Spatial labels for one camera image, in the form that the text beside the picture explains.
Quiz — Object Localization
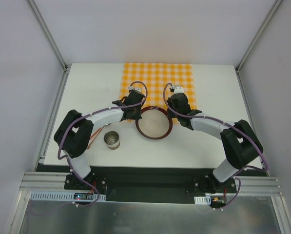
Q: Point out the aluminium frame post left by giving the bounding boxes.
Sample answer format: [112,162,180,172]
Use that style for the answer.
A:
[26,0,68,71]

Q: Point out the yellow white checkered cloth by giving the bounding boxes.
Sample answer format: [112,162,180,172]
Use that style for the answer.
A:
[119,62,199,125]

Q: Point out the red rimmed cream plate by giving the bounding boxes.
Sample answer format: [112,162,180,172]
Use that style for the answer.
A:
[136,106,173,140]

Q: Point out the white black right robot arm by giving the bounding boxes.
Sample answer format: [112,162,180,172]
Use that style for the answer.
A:
[164,93,263,193]

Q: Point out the aluminium rail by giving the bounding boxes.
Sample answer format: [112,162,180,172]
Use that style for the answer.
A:
[33,65,71,172]
[235,70,269,176]
[20,172,284,196]

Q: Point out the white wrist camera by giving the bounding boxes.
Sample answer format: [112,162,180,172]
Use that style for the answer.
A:
[170,85,185,95]
[128,86,142,94]

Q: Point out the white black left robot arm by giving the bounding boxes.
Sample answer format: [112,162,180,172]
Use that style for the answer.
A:
[54,89,147,190]

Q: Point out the right white cable duct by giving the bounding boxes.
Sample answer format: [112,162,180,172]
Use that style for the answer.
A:
[194,195,211,205]

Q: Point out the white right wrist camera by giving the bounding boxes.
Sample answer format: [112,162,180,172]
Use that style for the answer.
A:
[170,85,185,95]

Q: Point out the white cable duct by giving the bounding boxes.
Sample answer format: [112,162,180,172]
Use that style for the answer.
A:
[194,195,211,205]
[30,191,106,202]

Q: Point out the orange chopsticks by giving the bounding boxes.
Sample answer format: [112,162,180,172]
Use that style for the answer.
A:
[87,127,103,150]

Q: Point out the left white cable duct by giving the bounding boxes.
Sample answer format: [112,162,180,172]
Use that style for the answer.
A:
[30,191,106,202]

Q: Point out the aluminium front rail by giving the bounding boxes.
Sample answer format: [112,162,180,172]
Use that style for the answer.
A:
[20,172,284,196]

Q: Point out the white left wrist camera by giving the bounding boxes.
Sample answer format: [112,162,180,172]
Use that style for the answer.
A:
[128,86,142,94]

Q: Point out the aluminium right side rail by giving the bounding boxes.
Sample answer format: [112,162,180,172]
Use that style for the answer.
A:
[235,70,269,176]

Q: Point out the aluminium frame post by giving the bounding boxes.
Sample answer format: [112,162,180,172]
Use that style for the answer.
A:
[235,0,284,74]
[26,0,68,71]

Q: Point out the metal cup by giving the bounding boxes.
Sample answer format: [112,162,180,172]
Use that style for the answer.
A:
[103,131,120,150]

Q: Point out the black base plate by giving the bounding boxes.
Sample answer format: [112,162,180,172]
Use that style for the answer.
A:
[35,164,268,204]

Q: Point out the aluminium left side rail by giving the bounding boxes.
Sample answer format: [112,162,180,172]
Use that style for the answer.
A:
[33,65,71,172]

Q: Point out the aluminium frame post right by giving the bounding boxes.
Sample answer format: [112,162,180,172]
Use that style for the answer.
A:
[235,0,284,74]

